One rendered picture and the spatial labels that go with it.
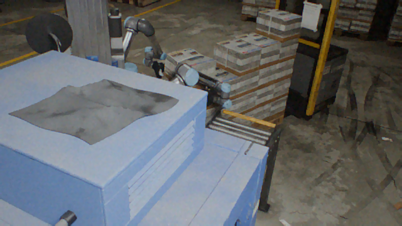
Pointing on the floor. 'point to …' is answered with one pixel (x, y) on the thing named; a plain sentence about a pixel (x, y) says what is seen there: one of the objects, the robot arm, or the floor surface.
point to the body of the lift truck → (329, 93)
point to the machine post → (253, 149)
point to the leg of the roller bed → (268, 179)
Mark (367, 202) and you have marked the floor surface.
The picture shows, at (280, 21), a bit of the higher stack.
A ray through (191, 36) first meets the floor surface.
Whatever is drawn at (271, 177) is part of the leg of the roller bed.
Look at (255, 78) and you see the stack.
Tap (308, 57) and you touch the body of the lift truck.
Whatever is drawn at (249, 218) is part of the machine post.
